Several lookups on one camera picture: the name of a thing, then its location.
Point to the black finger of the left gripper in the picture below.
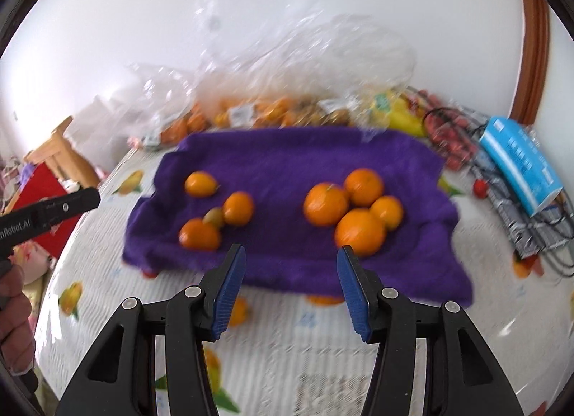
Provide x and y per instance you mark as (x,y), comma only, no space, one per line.
(41,217)

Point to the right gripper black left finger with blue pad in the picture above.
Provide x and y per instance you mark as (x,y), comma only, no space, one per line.
(117,375)

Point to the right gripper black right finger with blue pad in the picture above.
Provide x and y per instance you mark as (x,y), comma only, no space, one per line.
(462,375)

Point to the small mandarin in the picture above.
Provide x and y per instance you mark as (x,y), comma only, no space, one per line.
(196,235)

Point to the large bumpy mandarin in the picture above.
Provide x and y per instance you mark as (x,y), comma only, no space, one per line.
(362,231)

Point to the oval yellow-orange kumquat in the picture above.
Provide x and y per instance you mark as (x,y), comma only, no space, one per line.
(201,184)

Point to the small smooth orange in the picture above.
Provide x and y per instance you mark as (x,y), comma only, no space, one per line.
(389,210)

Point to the green-red small tomato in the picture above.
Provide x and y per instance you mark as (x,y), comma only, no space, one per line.
(215,217)

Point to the small round orange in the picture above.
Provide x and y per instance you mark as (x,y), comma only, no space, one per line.
(238,209)

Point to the medium mandarin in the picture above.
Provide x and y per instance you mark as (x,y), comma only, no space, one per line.
(364,186)

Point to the large mandarin with stem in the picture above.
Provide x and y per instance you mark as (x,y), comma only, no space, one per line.
(325,204)

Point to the person's left hand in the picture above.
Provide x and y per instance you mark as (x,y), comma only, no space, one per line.
(17,338)

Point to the red box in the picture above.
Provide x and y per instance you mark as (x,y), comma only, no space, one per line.
(42,184)

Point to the wooden chair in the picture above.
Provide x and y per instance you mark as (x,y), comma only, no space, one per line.
(60,157)

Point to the white plastic bag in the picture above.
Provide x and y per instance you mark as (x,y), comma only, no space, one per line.
(100,131)

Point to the folded grey patterned umbrella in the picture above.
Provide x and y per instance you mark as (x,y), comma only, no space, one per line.
(548,230)

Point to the lone red cherry tomato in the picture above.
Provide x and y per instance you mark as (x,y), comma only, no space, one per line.
(480,188)

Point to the blue tissue pack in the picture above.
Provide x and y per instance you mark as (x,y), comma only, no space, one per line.
(525,168)

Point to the purple towel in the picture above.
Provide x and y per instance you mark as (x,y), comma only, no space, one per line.
(277,167)

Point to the bag of red tomatoes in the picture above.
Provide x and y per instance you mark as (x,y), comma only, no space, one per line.
(453,130)

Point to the bagged oranges behind towel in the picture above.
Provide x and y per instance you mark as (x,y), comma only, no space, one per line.
(281,112)

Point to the yellow fruit bag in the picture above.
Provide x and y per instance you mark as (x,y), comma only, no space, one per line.
(391,111)

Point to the clear plastic bags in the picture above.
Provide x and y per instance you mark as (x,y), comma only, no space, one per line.
(250,49)

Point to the brown wooden door frame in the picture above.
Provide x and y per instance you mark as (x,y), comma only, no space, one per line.
(534,66)

